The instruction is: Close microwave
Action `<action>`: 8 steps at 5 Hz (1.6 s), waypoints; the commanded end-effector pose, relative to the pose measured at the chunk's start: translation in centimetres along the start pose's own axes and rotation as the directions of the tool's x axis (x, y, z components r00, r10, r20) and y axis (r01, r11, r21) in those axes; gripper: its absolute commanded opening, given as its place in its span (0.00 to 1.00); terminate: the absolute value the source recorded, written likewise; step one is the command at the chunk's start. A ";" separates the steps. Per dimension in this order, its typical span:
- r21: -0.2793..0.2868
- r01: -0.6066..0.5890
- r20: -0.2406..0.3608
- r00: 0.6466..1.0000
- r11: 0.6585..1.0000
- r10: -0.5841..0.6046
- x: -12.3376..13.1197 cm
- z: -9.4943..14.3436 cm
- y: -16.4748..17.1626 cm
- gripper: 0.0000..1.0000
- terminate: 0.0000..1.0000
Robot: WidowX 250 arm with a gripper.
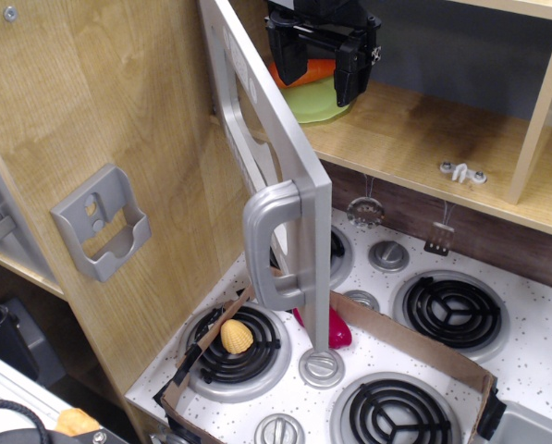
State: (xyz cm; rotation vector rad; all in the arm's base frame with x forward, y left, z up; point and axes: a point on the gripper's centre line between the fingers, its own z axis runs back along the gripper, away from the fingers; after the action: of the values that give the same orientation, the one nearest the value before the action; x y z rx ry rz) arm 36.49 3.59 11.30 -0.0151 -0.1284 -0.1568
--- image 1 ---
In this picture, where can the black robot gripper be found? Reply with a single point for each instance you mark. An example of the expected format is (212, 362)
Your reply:
(288, 20)

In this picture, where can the grey toy microwave door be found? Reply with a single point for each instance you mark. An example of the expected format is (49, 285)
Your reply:
(287, 221)

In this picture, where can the orange toy carrot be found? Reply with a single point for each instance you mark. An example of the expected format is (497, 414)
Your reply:
(317, 69)

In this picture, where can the green toy plate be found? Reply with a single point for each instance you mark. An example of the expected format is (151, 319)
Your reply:
(314, 102)

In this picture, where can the hanging round strainer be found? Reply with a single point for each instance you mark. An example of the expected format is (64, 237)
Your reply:
(365, 211)

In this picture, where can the white door latch clip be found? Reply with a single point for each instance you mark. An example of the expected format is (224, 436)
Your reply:
(461, 172)

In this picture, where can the back grey stove knob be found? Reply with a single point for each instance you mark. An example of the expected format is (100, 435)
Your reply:
(388, 256)

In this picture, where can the grey stove knob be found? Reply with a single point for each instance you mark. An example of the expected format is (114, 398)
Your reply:
(321, 370)
(279, 428)
(388, 256)

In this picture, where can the hanging small spatula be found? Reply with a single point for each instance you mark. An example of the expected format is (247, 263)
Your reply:
(441, 233)

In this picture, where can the small middle grey knob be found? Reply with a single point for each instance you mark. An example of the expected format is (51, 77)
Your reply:
(364, 298)

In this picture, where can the magenta toy vegetable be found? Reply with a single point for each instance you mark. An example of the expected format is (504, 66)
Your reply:
(339, 334)

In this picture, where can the back right black burner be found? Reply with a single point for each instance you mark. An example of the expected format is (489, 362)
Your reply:
(454, 309)

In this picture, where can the yellow toy corn piece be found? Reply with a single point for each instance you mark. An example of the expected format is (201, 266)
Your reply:
(235, 336)

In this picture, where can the centre grey stove knob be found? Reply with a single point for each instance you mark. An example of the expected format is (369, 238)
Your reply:
(321, 370)

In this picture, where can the front left black burner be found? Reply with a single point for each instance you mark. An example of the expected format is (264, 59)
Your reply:
(219, 375)

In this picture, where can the front right black burner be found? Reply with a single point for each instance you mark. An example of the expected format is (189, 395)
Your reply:
(390, 407)

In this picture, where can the front grey stove knob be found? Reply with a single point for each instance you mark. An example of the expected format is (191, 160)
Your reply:
(279, 428)

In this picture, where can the grey toy sink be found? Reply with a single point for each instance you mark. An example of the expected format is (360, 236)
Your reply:
(511, 423)

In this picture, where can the orange toy food piece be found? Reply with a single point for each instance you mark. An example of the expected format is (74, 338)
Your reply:
(74, 421)

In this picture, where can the grey wall phone holder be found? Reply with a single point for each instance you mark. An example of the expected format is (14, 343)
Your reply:
(84, 213)

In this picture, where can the silver wall screw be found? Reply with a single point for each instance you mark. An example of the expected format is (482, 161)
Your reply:
(10, 14)

